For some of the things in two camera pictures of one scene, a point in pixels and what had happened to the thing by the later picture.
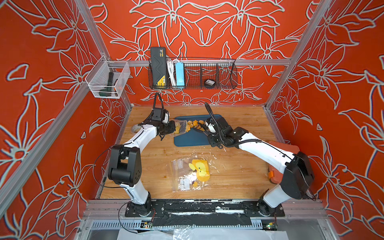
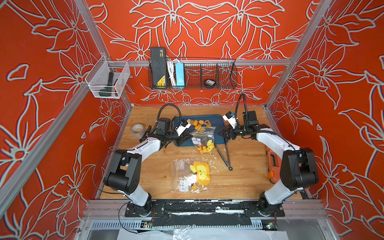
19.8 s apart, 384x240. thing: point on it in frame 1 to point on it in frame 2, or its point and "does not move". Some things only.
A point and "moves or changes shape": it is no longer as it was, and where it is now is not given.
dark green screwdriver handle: [107, 91] does not move
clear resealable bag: [180, 127] moves or changes shape
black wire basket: [201, 73] does not move
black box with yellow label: [158, 55] does not move
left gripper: [172, 127] to [181, 138]
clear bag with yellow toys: [190, 174] does not move
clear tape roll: [135, 128] does not move
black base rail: [203, 212] does not move
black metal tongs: [205, 128] to [226, 162]
